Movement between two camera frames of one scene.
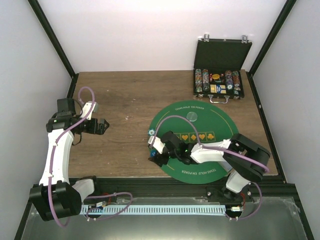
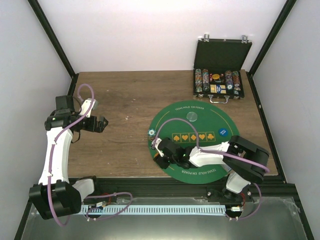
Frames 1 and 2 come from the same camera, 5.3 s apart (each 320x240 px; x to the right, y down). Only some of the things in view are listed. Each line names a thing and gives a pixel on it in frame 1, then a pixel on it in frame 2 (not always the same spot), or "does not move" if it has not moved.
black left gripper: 93,129 does not move
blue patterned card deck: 226,166 does not move
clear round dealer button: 192,116 does not move
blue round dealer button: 153,153 to 223,132
